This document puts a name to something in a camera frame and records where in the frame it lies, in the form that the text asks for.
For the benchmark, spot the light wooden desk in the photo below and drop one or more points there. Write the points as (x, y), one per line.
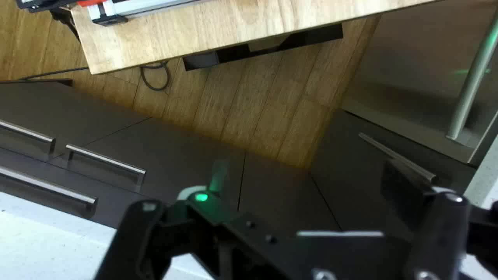
(233, 25)

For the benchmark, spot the grey metal pole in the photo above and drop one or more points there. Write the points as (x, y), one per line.
(468, 82)

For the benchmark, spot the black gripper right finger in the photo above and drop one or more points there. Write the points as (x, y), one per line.
(440, 233)

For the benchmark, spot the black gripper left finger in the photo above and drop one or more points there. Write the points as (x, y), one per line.
(137, 233)

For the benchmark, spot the red and white device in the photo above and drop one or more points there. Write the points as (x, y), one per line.
(129, 7)

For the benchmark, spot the black desk frame bar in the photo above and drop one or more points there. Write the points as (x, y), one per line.
(222, 54)

